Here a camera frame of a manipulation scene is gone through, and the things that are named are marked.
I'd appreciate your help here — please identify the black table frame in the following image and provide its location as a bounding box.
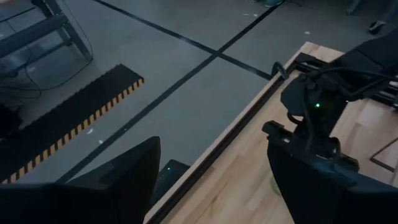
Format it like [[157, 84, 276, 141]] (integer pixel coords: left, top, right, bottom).
[[143, 52, 398, 224]]

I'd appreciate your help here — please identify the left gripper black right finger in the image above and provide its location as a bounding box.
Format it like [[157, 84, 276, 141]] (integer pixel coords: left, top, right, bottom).
[[267, 143, 398, 224]]

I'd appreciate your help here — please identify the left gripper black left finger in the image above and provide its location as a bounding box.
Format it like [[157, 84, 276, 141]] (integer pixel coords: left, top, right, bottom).
[[0, 136, 162, 224]]

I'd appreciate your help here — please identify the black floor cable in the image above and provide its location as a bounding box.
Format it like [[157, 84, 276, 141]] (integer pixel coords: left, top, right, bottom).
[[0, 6, 95, 100]]

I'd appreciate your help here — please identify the grey metal workbench frame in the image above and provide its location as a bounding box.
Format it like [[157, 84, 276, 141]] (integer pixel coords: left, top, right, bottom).
[[0, 0, 94, 63]]

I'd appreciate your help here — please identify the black computer box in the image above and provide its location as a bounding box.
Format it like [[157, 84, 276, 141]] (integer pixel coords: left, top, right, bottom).
[[150, 159, 191, 206]]

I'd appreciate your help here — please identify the black table clamp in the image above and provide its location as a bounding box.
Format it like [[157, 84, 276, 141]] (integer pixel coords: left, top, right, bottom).
[[271, 61, 289, 80]]

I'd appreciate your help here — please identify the black hazard striped floor mat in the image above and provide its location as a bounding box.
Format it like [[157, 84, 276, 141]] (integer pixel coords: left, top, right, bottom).
[[0, 63, 146, 185]]

